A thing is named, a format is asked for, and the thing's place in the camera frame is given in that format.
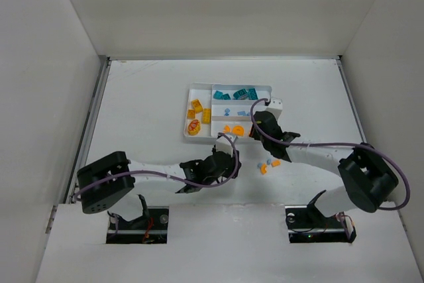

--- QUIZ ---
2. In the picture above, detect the orange arch lego piece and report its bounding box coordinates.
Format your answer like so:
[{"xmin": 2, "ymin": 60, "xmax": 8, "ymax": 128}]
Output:
[{"xmin": 231, "ymin": 125, "xmax": 244, "ymax": 137}]

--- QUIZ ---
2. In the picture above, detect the teal round printed lego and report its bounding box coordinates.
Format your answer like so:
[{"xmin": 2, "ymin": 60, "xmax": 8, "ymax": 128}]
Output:
[{"xmin": 233, "ymin": 88, "xmax": 248, "ymax": 100}]

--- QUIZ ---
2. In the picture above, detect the orange curved lego piece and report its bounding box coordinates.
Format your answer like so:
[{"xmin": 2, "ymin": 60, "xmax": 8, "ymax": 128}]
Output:
[{"xmin": 223, "ymin": 125, "xmax": 231, "ymax": 134}]

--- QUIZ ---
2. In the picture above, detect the yellow round printed lego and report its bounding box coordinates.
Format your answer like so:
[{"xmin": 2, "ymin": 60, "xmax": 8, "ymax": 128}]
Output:
[{"xmin": 187, "ymin": 119, "xmax": 201, "ymax": 136}]

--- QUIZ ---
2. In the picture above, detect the teal small lego brick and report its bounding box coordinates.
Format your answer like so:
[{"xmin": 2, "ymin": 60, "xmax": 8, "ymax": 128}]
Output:
[{"xmin": 221, "ymin": 93, "xmax": 232, "ymax": 100}]

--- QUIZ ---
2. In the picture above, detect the teal curved lego brick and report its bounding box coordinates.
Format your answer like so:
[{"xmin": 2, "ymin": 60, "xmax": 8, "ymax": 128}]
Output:
[{"xmin": 213, "ymin": 90, "xmax": 223, "ymax": 99}]

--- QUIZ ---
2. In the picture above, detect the yellow long lego brick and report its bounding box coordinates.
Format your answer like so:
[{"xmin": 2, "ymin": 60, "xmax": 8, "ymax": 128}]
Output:
[{"xmin": 201, "ymin": 108, "xmax": 211, "ymax": 125}]

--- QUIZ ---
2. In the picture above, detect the small orange square lego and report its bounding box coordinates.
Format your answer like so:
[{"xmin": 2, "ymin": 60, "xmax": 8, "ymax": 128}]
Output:
[{"xmin": 187, "ymin": 109, "xmax": 196, "ymax": 119}]

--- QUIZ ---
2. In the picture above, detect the yellow curved lego brick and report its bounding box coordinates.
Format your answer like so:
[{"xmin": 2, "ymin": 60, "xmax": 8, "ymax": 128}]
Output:
[{"xmin": 190, "ymin": 99, "xmax": 203, "ymax": 115}]

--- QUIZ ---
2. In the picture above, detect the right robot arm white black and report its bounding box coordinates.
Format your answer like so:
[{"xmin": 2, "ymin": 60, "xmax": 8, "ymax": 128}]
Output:
[{"xmin": 249, "ymin": 111, "xmax": 399, "ymax": 219}]

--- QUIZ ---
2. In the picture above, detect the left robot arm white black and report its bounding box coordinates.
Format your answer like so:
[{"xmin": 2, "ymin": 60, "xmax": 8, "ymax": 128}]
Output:
[{"xmin": 74, "ymin": 150, "xmax": 241, "ymax": 222}]

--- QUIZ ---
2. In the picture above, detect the small orange lego brick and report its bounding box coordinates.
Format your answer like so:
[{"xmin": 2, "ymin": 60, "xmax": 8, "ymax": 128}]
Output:
[{"xmin": 271, "ymin": 160, "xmax": 281, "ymax": 167}]

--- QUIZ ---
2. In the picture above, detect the orange curved lego right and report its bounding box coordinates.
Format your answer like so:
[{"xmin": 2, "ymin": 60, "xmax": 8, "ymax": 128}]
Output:
[{"xmin": 260, "ymin": 164, "xmax": 268, "ymax": 175}]

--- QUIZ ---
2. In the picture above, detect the white divided sorting tray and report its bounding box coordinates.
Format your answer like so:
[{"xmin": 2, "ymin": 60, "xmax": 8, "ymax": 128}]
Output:
[{"xmin": 183, "ymin": 83, "xmax": 272, "ymax": 144}]

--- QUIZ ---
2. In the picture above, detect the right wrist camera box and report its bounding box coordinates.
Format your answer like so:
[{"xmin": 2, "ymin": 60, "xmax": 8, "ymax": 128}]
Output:
[{"xmin": 265, "ymin": 97, "xmax": 282, "ymax": 119}]

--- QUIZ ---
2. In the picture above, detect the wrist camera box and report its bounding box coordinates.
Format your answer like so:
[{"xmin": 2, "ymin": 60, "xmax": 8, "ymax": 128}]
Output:
[
  {"xmin": 215, "ymin": 133, "xmax": 238, "ymax": 156},
  {"xmin": 265, "ymin": 97, "xmax": 282, "ymax": 119}
]

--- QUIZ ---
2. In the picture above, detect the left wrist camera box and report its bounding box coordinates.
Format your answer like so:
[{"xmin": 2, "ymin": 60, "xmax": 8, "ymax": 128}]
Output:
[{"xmin": 215, "ymin": 133, "xmax": 238, "ymax": 156}]

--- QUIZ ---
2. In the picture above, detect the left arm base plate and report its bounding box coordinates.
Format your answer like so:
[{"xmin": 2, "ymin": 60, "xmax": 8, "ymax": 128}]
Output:
[{"xmin": 106, "ymin": 207, "xmax": 169, "ymax": 245}]

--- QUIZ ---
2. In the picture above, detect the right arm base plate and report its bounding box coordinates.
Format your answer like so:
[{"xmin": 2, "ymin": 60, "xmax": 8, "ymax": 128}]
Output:
[{"xmin": 285, "ymin": 205, "xmax": 357, "ymax": 244}]

